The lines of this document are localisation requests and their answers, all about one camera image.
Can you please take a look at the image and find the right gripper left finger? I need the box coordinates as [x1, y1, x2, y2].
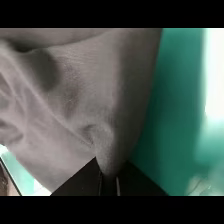
[50, 156, 103, 197]

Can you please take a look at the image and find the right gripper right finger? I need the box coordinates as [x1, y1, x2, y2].
[114, 159, 168, 197]

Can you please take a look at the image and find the dark brown T-shirt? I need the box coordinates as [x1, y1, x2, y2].
[0, 28, 164, 197]

